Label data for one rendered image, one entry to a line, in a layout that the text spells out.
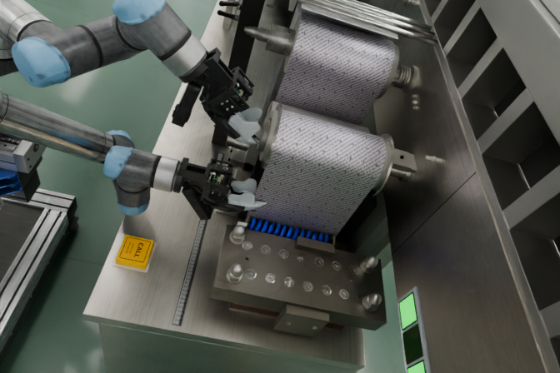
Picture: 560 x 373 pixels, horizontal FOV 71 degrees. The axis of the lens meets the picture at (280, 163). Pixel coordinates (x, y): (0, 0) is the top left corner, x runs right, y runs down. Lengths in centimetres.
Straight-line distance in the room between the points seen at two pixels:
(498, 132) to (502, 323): 29
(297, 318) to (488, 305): 42
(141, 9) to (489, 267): 65
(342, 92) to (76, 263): 150
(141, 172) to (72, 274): 121
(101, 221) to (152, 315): 123
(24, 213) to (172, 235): 102
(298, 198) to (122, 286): 45
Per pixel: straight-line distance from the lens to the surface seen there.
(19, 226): 196
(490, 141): 74
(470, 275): 70
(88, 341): 193
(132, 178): 90
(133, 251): 103
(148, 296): 100
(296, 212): 95
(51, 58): 71
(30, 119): 93
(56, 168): 238
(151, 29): 69
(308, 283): 94
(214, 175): 88
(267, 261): 93
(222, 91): 74
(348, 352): 107
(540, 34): 75
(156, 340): 107
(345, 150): 83
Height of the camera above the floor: 183
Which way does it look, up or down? 46 degrees down
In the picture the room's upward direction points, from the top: 23 degrees clockwise
